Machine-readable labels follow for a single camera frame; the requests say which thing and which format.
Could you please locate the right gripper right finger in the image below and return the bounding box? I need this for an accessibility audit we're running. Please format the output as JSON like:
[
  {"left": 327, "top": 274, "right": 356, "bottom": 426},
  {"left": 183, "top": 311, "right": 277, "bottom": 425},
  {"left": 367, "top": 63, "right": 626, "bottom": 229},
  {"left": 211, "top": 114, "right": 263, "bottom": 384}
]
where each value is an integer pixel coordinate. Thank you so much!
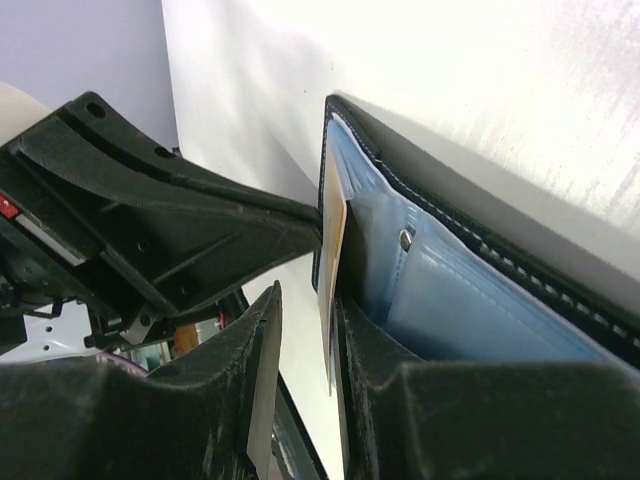
[{"left": 335, "top": 298, "right": 639, "bottom": 479}]

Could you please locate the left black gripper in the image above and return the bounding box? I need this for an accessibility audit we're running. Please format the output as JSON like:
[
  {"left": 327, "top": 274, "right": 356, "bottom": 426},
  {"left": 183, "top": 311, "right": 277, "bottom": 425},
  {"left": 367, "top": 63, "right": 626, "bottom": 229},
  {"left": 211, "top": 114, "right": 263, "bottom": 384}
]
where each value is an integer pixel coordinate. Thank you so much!
[{"left": 1, "top": 92, "right": 321, "bottom": 349}]

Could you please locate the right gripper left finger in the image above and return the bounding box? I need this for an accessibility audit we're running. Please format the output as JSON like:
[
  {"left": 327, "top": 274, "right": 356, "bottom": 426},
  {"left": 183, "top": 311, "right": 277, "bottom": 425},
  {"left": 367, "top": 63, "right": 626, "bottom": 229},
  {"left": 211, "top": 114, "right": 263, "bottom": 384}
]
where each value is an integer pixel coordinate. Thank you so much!
[{"left": 1, "top": 284, "right": 282, "bottom": 479}]

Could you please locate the gold credit card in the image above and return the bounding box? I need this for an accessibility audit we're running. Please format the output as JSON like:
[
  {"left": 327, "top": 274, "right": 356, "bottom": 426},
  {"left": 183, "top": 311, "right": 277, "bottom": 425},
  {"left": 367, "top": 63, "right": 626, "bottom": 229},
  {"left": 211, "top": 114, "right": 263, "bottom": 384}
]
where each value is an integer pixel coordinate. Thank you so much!
[{"left": 318, "top": 150, "right": 347, "bottom": 395}]

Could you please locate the black leather card holder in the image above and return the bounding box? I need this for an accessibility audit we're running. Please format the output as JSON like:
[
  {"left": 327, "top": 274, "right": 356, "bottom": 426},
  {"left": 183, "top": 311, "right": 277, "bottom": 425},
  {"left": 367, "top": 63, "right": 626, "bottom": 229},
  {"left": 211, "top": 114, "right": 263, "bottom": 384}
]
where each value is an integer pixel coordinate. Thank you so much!
[{"left": 310, "top": 93, "right": 640, "bottom": 366}]

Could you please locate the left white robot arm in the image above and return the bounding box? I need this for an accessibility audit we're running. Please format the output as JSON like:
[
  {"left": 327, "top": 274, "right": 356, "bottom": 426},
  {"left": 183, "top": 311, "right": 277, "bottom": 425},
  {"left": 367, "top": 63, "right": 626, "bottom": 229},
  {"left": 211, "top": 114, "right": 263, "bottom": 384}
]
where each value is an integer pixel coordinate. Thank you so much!
[{"left": 1, "top": 85, "right": 321, "bottom": 363}]

